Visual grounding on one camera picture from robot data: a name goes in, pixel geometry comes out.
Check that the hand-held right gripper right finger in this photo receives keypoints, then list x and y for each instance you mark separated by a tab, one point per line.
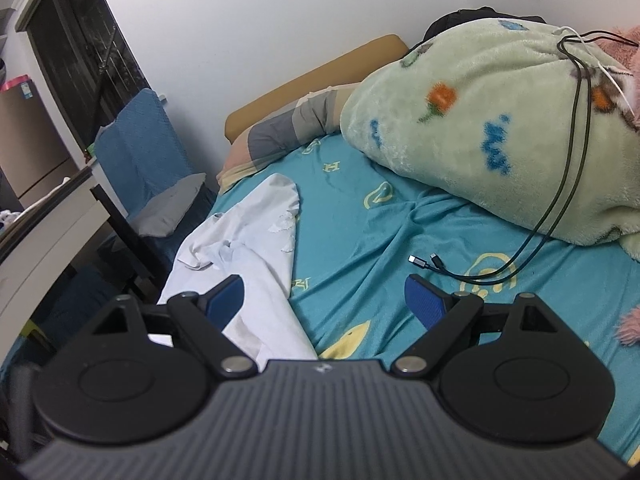
422	303

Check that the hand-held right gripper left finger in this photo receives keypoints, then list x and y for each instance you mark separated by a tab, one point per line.
227	301

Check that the white shirt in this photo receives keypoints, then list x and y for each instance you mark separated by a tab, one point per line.
260	240

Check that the teal printed bed sheet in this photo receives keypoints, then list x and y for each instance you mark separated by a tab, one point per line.
360	230

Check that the grey cushion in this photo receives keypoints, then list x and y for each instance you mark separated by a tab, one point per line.
167	207

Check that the grey beige patchwork pillow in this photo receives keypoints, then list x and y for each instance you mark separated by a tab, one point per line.
280	130

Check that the blue covered chair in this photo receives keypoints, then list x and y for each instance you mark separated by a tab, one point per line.
140	145

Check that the white desk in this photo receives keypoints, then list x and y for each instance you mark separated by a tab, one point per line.
45	255

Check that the pink fluffy cloth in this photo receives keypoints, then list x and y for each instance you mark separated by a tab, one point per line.
630	325

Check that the green fleece blanket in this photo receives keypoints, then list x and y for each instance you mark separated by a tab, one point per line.
475	90

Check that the tan headboard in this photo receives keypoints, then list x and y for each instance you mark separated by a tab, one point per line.
320	70

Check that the brown cabinet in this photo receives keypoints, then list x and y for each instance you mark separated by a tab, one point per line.
30	135

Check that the dark cloth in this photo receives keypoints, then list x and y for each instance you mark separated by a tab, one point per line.
450	20

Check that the dark window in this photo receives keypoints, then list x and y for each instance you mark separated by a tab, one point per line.
75	45

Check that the pink box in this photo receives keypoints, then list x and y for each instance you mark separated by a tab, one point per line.
15	82

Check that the pink plush toy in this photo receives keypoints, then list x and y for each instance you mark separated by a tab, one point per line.
627	40

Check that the black chair frame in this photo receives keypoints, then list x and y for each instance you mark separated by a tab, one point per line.
125	240

